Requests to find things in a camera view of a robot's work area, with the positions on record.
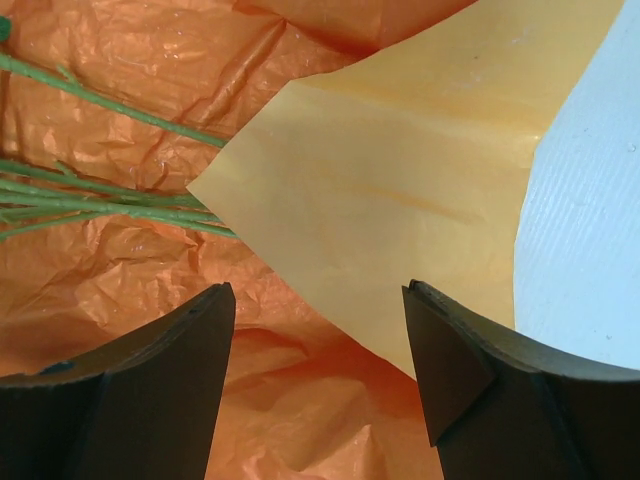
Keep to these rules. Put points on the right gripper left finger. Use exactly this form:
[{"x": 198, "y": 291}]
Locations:
[{"x": 143, "y": 406}]

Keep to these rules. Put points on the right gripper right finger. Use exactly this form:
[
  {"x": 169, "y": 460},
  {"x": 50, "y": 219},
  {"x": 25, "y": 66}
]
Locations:
[{"x": 499, "y": 405}]

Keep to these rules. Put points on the pink and blue flower bouquet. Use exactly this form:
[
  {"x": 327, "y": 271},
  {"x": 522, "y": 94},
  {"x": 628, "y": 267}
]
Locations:
[{"x": 35, "y": 198}]

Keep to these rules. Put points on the orange wrapping paper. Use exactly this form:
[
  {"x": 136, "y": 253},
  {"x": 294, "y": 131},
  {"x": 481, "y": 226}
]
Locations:
[{"x": 410, "y": 164}]

